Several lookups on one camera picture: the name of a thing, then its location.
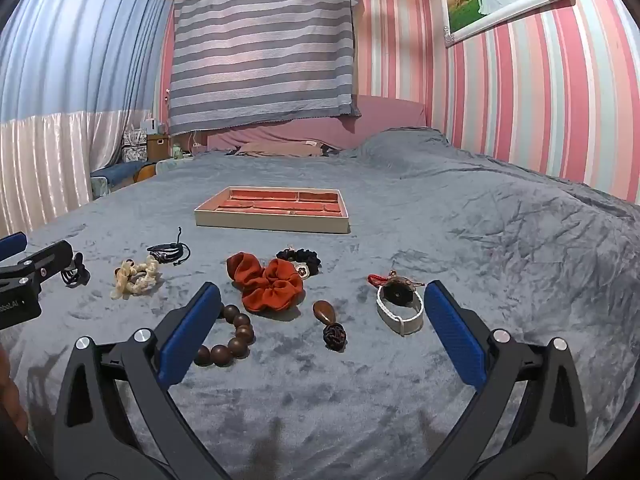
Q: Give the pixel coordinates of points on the blue folded cloth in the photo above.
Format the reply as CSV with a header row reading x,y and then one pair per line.
x,y
117,172

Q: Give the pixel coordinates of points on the black scrunchie with charm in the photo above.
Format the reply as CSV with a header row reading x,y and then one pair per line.
x,y
310,260

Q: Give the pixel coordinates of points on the brown wooden chair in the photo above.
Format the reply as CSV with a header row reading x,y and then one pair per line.
x,y
145,174

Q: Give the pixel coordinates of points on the watch with white band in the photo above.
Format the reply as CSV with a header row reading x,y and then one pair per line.
x,y
395,292

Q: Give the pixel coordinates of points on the small dark item by pillow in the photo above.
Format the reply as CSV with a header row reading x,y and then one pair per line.
x,y
331,149

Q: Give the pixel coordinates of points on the pink headboard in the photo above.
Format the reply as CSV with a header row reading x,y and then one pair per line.
x,y
390,110

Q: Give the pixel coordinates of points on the tan pillow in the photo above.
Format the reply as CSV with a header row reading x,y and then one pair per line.
x,y
280,148

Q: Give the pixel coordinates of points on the rust orange scrunchie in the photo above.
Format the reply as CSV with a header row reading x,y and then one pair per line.
x,y
270,285

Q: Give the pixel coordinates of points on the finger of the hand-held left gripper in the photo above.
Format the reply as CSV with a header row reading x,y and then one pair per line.
x,y
47,260
12,244

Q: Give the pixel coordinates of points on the grey striped hanging cloth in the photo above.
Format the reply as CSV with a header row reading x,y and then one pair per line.
x,y
260,50

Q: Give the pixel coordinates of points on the small wooden box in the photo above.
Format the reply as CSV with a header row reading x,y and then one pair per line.
x,y
157,146

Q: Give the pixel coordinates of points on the red-brown cloth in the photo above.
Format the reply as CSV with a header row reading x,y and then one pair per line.
x,y
11,395

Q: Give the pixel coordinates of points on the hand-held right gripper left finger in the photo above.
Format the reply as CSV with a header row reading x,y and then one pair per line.
x,y
192,325

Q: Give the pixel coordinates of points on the blue and white curtain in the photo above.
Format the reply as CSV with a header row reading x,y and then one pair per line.
x,y
60,85

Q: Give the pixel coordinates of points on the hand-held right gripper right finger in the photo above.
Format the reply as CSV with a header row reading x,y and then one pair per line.
x,y
457,330

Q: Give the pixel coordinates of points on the small white device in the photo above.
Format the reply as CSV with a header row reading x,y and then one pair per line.
x,y
149,126

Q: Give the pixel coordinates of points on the beige tray with red lining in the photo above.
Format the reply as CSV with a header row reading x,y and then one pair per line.
x,y
270,225

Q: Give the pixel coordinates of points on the wooden pendant with carved bead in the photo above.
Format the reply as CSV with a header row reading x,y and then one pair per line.
x,y
334,337

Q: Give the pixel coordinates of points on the cream scrunchie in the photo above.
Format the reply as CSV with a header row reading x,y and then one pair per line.
x,y
145,267

